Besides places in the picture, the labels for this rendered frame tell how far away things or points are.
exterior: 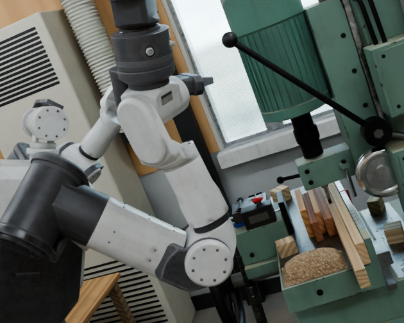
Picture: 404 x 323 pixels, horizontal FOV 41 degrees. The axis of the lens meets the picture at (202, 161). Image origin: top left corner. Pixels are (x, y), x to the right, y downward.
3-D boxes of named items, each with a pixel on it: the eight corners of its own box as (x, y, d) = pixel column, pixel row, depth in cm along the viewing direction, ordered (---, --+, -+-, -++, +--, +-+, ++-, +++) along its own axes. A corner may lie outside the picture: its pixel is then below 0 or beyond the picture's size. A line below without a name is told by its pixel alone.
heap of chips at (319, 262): (281, 268, 125) (276, 254, 124) (341, 249, 122) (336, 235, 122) (284, 287, 116) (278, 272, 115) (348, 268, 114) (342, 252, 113)
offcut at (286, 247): (299, 252, 129) (294, 240, 128) (281, 258, 129) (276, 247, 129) (296, 247, 132) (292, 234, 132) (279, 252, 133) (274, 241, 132)
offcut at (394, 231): (404, 234, 139) (400, 220, 138) (405, 241, 135) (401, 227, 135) (388, 237, 141) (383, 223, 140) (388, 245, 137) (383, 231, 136)
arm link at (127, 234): (209, 315, 87) (80, 259, 84) (202, 282, 100) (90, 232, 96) (242, 254, 86) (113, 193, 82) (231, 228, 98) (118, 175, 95)
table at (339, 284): (247, 222, 176) (241, 206, 175) (338, 192, 171) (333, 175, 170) (249, 327, 118) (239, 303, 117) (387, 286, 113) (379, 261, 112)
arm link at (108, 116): (150, 96, 147) (123, 132, 152) (136, 76, 152) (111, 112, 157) (132, 90, 142) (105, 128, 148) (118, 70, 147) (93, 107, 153)
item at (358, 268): (320, 190, 162) (315, 178, 161) (326, 188, 162) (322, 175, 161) (361, 289, 105) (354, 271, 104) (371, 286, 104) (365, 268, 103)
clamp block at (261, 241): (244, 243, 154) (233, 215, 152) (290, 229, 151) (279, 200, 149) (244, 267, 139) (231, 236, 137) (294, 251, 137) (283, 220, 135)
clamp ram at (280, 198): (265, 228, 149) (254, 198, 147) (292, 220, 148) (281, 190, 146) (267, 241, 140) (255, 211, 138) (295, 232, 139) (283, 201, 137)
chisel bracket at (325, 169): (304, 188, 143) (294, 159, 141) (356, 171, 141) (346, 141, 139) (307, 197, 136) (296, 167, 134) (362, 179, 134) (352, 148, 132)
